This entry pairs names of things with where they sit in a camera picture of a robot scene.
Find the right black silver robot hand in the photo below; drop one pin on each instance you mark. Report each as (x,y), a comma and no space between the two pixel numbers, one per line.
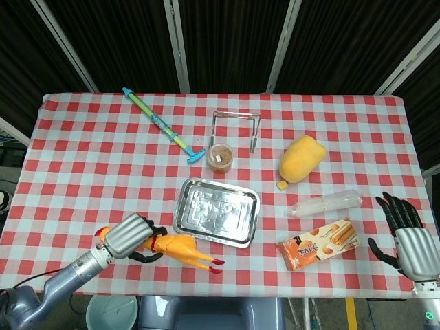
(414,251)

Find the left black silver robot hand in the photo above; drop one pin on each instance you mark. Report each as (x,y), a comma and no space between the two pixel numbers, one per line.
(127,235)

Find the orange rubber chicken toy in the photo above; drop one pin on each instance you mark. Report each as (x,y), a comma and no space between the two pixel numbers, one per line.
(178,247)

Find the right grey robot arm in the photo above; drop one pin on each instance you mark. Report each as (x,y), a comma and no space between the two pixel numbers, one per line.
(428,306)

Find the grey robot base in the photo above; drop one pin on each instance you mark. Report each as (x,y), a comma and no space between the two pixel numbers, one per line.
(213,314)

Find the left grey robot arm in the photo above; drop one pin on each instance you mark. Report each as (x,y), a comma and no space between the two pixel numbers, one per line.
(65,282)

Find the stainless steel tray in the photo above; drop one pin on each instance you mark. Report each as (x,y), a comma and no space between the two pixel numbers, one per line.
(216,213)

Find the blue green water squirter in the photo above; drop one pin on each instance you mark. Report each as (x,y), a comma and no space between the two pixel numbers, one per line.
(158,122)

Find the yellow plush mango toy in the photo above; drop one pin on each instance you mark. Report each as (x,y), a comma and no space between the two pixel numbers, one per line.
(300,161)

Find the red white checkered tablecloth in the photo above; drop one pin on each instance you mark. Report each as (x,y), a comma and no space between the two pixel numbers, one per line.
(103,172)

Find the pale green bucket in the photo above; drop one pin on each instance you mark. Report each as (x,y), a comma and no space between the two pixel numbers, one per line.
(110,314)

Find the orange biscuit box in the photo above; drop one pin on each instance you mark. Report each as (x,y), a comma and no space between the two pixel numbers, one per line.
(316,247)

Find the clear jar with orange contents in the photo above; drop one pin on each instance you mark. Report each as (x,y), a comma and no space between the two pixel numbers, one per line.
(220,159)

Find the white metal frame pole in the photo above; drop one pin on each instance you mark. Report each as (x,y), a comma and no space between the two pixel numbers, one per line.
(285,44)
(65,44)
(177,44)
(409,60)

